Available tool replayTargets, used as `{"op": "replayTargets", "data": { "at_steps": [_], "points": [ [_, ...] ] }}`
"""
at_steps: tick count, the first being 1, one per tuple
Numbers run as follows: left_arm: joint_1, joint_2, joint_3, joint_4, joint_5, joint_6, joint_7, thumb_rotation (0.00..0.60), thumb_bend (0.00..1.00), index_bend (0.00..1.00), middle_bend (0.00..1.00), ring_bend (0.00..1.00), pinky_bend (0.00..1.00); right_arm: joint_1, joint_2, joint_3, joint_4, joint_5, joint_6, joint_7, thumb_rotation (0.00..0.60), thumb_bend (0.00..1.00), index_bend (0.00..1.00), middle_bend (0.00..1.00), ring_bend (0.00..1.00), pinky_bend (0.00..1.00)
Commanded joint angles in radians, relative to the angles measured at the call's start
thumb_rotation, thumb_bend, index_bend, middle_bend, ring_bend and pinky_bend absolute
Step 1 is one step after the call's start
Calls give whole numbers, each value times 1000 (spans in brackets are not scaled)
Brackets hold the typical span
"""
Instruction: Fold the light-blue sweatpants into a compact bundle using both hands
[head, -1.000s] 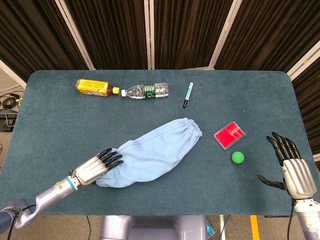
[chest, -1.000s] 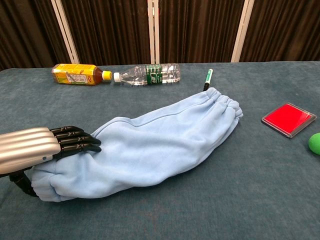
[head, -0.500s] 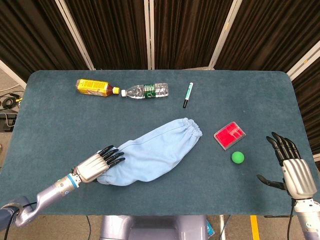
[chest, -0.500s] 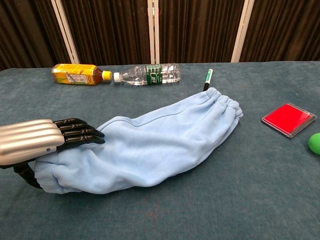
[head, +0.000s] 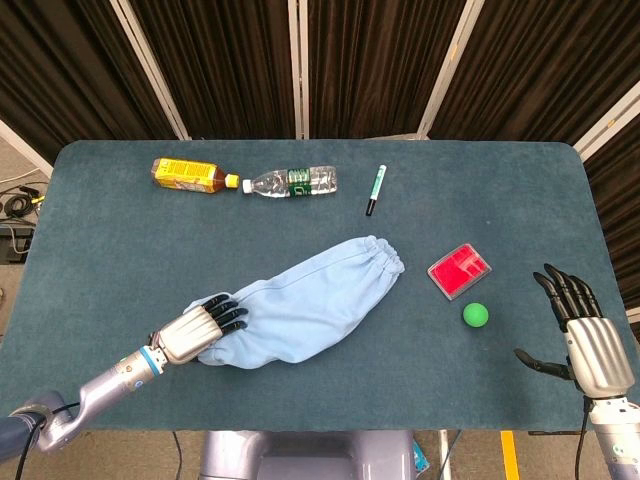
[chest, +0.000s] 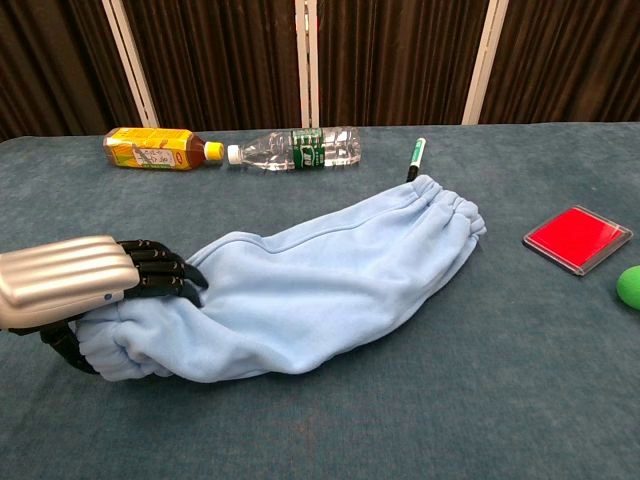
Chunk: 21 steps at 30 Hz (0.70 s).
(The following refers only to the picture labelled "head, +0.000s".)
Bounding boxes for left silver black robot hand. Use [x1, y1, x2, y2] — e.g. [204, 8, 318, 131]
[149, 293, 250, 365]

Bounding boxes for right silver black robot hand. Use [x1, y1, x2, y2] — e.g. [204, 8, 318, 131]
[513, 263, 637, 399]

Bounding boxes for light blue pants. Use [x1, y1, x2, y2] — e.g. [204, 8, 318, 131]
[183, 235, 406, 371]

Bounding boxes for teal felt table cover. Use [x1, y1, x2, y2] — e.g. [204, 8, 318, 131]
[0, 139, 640, 434]

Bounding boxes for green ball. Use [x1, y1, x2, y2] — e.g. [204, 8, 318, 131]
[461, 302, 490, 330]

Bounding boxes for yellow floor tape strip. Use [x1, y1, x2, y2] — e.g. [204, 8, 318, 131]
[499, 430, 521, 480]

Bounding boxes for yellow label tea bottle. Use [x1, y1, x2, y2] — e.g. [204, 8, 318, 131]
[151, 157, 240, 194]

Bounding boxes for black curtain folding screen panel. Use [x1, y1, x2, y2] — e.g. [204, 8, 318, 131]
[0, 0, 189, 151]
[127, 0, 304, 140]
[419, 0, 640, 146]
[302, 0, 474, 140]
[573, 84, 640, 311]

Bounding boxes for red clear plastic card box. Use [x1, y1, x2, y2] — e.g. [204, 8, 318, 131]
[426, 242, 493, 302]

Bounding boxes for lavender robot torso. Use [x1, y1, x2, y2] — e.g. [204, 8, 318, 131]
[198, 429, 416, 480]

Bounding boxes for white table leg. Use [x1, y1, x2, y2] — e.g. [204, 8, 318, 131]
[437, 429, 452, 480]

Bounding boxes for clear green label water bottle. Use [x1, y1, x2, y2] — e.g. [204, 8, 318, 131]
[242, 166, 338, 198]

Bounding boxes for blue packet under table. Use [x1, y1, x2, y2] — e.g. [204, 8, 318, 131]
[412, 439, 432, 474]

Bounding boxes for green white marker pen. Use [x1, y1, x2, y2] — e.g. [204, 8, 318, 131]
[364, 164, 389, 217]

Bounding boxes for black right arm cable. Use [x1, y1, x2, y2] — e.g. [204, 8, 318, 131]
[576, 397, 593, 480]

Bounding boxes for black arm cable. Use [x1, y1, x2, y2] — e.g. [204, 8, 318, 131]
[576, 397, 593, 480]
[14, 402, 82, 480]

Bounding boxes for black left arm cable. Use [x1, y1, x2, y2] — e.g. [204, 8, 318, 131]
[14, 402, 82, 480]

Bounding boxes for black coiled floor cable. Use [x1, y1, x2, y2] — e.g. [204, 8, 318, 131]
[0, 184, 47, 220]

